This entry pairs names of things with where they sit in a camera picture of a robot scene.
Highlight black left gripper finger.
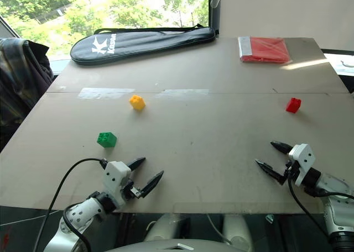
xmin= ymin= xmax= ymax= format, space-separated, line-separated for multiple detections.
xmin=127 ymin=156 xmax=147 ymax=171
xmin=138 ymin=170 xmax=165 ymax=199

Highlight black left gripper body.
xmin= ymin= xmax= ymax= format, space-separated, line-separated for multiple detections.
xmin=121 ymin=178 xmax=144 ymax=201

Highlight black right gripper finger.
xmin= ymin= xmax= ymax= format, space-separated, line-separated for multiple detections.
xmin=270 ymin=140 xmax=294 ymax=156
xmin=254 ymin=159 xmax=286 ymax=186

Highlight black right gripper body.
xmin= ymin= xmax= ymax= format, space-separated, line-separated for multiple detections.
xmin=278 ymin=160 xmax=301 ymax=186

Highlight green toy brick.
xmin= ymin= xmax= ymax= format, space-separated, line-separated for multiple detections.
xmin=96 ymin=132 xmax=118 ymax=149

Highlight red toy brick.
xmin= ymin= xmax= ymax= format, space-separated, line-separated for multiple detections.
xmin=285 ymin=97 xmax=303 ymax=114

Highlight white rounded robot leg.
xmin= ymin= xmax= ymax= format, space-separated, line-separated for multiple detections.
xmin=143 ymin=213 xmax=192 ymax=242
xmin=222 ymin=213 xmax=254 ymax=252

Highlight yellow toy brick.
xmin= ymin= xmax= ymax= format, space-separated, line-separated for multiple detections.
xmin=129 ymin=94 xmax=147 ymax=111

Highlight silver robot torso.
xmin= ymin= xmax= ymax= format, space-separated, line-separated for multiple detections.
xmin=104 ymin=239 xmax=251 ymax=252

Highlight clear tape strip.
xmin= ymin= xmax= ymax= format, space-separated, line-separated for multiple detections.
xmin=154 ymin=88 xmax=211 ymax=98
xmin=78 ymin=87 xmax=137 ymax=100

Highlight red packet in plastic wrap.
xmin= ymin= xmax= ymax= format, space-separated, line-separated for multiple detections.
xmin=237 ymin=35 xmax=292 ymax=65

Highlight white paper sheet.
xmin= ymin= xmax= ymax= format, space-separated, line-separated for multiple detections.
xmin=322 ymin=52 xmax=354 ymax=76

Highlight black racket bag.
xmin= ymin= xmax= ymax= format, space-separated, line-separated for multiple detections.
xmin=70 ymin=24 xmax=216 ymax=66

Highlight dark jacket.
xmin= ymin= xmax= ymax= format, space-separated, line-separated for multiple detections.
xmin=0 ymin=40 xmax=55 ymax=153

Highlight plaid shirt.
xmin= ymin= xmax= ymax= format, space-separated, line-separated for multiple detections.
xmin=0 ymin=37 xmax=35 ymax=128

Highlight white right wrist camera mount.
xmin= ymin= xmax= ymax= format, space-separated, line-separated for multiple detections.
xmin=288 ymin=143 xmax=316 ymax=187

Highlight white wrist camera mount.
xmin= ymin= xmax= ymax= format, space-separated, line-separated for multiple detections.
xmin=288 ymin=143 xmax=316 ymax=187
xmin=103 ymin=160 xmax=132 ymax=208

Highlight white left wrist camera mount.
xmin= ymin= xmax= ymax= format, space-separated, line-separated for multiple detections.
xmin=103 ymin=160 xmax=132 ymax=208

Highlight thin white cable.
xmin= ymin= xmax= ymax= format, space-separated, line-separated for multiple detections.
xmin=206 ymin=213 xmax=232 ymax=244

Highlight black window frame post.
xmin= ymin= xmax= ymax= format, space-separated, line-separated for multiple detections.
xmin=207 ymin=0 xmax=221 ymax=35

